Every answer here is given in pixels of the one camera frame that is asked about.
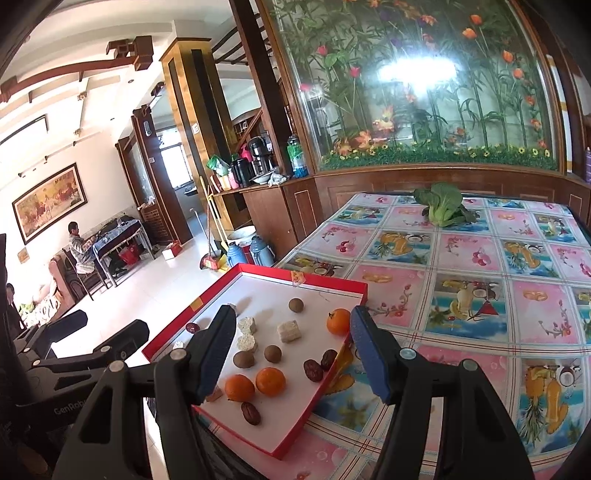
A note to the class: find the white yellow striped roll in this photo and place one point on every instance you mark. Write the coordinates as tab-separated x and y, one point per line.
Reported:
562	92

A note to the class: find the blue thermos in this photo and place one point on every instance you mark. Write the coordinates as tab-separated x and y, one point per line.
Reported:
235	254
258	251

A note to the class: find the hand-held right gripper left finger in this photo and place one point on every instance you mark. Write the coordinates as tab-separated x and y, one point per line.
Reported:
217	355

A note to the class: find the black coffee maker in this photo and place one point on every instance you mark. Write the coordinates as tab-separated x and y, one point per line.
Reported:
259	157

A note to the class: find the green bok choy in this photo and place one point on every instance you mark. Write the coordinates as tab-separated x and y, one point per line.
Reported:
443	207

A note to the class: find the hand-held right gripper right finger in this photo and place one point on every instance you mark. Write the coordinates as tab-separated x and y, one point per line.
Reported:
369	355

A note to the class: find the wooden partition cabinet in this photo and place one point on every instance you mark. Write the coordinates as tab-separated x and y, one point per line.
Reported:
369	182

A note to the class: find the wooden sofa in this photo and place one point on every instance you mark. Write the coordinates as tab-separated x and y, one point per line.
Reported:
57	288

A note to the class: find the red bag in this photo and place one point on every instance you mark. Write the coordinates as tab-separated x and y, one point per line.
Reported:
129	254

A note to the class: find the black kettle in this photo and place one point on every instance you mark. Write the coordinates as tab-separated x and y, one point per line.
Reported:
240	173

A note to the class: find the brown longan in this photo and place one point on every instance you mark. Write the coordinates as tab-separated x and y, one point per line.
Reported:
295	305
272	353
243	359

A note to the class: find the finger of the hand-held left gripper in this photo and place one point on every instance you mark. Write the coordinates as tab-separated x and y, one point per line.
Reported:
127	336
69	324

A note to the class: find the green label water bottle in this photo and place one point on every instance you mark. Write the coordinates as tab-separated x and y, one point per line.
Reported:
297	159

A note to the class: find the red white box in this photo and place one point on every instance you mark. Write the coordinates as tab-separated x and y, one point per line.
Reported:
173	250

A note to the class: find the framed wall painting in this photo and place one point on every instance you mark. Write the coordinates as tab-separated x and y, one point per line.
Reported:
48	203

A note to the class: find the white basin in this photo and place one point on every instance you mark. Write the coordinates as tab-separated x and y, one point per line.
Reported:
242	233

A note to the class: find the green packet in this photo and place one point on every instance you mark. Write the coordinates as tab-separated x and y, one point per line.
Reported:
217	165

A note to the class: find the glass partition with artificial flowers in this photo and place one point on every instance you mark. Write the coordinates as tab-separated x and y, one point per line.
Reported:
415	83

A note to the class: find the red cardboard box lid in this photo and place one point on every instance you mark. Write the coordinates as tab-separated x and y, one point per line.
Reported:
268	288

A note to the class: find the dining table with dark cloth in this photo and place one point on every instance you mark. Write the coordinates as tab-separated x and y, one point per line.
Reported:
117	233

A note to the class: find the red date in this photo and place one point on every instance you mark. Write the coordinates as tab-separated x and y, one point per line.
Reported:
328	359
313	370
192	328
250	412

